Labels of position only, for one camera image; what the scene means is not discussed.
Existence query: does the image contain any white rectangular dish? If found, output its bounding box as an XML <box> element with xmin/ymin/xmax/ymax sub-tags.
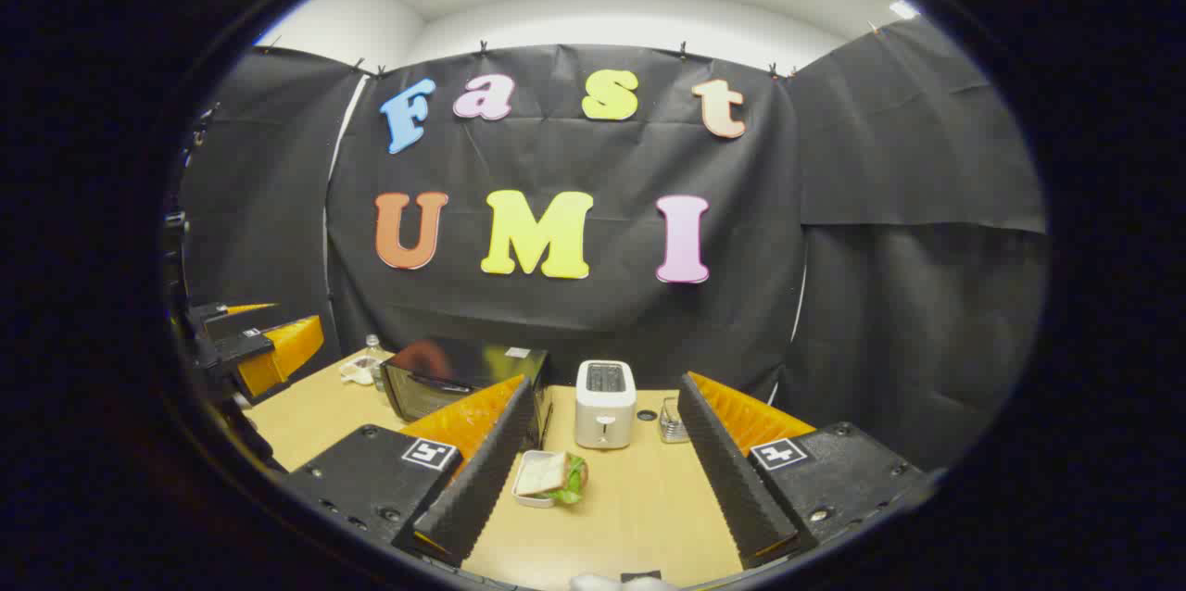
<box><xmin>511</xmin><ymin>449</ymin><xmax>571</xmax><ymax>509</ymax></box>

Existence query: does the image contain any lettuce sandwich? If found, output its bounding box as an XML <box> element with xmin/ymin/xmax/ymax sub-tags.
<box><xmin>516</xmin><ymin>452</ymin><xmax>589</xmax><ymax>506</ymax></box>

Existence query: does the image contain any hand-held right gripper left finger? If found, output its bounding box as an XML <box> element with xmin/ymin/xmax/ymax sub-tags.
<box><xmin>278</xmin><ymin>375</ymin><xmax>539</xmax><ymax>569</ymax></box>

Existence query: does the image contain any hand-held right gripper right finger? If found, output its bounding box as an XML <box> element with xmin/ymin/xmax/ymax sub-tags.
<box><xmin>676</xmin><ymin>371</ymin><xmax>932</xmax><ymax>571</ymax></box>

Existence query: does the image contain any black electric oven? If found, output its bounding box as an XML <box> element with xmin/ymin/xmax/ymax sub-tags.
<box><xmin>380</xmin><ymin>338</ymin><xmax>554</xmax><ymax>448</ymax></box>

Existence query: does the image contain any black backdrop cloth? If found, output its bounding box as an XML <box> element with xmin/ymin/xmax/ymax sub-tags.
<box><xmin>176</xmin><ymin>17</ymin><xmax>1050</xmax><ymax>472</ymax></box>

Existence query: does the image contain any white toaster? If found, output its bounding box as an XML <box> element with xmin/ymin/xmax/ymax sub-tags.
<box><xmin>574</xmin><ymin>359</ymin><xmax>638</xmax><ymax>451</ymax></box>

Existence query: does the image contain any wire utensil holder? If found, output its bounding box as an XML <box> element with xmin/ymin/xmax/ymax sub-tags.
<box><xmin>658</xmin><ymin>396</ymin><xmax>691</xmax><ymax>444</ymax></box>

